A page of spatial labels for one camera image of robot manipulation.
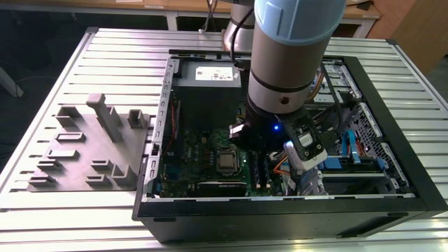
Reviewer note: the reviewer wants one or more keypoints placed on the metal drive cage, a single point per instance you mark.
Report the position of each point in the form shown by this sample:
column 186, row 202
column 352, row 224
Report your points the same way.
column 350, row 78

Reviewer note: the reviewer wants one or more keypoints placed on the silver CPU in socket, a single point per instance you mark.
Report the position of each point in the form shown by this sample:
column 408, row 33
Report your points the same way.
column 227, row 160

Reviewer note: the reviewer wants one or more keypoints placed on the grey metal disk bay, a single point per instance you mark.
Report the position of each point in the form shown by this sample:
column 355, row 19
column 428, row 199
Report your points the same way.
column 315, row 186

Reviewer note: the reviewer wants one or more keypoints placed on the grey parts rack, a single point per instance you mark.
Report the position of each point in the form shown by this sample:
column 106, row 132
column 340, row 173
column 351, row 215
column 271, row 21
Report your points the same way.
column 95, row 147

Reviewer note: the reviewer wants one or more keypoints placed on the hard disk in blue carrier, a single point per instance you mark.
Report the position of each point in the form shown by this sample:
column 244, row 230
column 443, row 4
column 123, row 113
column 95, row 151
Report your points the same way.
column 336, row 164

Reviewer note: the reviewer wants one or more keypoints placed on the grey chair leg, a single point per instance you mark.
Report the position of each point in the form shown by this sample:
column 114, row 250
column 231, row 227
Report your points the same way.
column 11, row 84

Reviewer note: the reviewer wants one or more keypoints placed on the black PC case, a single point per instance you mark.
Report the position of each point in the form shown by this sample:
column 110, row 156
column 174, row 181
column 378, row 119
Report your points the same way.
column 280, row 218

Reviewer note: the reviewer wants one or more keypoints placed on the black graphics card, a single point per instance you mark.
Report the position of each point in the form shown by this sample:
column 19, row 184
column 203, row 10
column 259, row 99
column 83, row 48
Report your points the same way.
column 220, row 185

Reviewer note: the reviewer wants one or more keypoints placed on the brown wooden cabinet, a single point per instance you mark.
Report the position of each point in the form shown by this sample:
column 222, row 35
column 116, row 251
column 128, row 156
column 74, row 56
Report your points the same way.
column 420, row 26

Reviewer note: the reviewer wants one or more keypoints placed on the green motherboard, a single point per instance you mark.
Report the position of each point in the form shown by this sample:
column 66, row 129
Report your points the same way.
column 196, row 147

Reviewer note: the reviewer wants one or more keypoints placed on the grey power supply unit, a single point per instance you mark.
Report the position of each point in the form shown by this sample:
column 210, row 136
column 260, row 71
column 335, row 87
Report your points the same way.
column 203, row 105

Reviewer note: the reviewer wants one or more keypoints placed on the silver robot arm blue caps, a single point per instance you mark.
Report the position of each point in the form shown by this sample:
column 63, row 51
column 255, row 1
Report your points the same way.
column 280, row 65

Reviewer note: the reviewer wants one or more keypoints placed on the wooden desk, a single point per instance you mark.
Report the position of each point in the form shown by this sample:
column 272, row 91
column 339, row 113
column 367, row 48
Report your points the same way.
column 360, row 13

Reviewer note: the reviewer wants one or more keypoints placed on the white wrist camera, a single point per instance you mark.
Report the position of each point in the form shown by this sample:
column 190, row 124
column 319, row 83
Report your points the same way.
column 308, row 152

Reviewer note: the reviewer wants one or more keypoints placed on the small silver wrist camera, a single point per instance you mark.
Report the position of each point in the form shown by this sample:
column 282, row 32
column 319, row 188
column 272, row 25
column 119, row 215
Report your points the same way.
column 236, row 131

